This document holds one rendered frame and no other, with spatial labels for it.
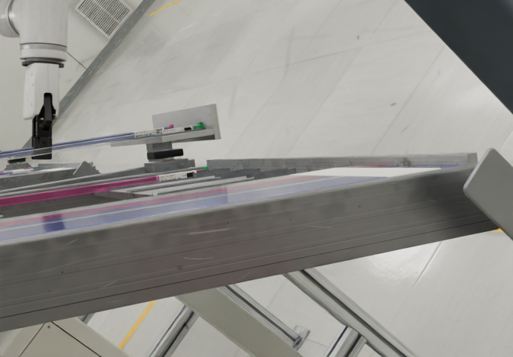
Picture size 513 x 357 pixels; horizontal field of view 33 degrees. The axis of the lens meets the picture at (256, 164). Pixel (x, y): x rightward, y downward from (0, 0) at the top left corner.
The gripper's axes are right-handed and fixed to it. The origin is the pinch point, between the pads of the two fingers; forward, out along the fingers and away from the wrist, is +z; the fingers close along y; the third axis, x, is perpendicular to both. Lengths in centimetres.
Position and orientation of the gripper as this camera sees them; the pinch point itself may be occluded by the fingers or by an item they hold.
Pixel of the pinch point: (41, 148)
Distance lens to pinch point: 159.9
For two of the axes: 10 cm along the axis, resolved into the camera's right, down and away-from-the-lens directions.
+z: -0.2, 10.0, 0.0
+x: 9.1, 0.2, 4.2
